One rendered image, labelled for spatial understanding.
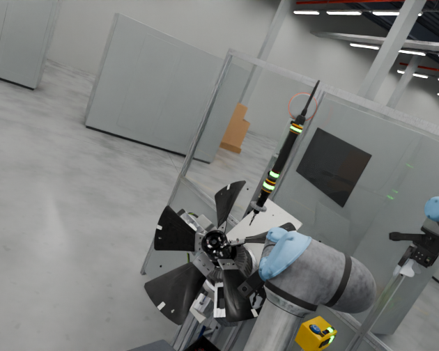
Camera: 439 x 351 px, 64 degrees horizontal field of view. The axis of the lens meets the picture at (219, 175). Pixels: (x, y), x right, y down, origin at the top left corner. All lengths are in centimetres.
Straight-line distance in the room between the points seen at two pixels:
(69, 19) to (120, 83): 679
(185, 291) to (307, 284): 92
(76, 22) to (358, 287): 1283
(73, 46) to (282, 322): 1282
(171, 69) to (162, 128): 111
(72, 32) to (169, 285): 1209
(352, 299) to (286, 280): 13
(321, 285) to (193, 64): 627
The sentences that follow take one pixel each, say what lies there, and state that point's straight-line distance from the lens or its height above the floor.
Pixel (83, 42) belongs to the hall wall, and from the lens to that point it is 1326.
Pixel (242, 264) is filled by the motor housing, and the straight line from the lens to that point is 166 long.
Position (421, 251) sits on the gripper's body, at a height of 161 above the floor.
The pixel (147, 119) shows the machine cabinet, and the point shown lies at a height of 51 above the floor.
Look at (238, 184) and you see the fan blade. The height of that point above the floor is 143.
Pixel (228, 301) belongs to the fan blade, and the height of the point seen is 112.
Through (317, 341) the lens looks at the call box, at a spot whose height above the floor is 106.
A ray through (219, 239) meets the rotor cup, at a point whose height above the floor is 124.
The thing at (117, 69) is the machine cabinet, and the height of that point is 117.
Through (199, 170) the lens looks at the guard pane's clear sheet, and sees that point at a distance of 277.
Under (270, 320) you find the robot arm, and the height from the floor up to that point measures 149.
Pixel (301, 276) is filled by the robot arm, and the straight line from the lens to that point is 74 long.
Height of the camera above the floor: 190
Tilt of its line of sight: 16 degrees down
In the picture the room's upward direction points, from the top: 24 degrees clockwise
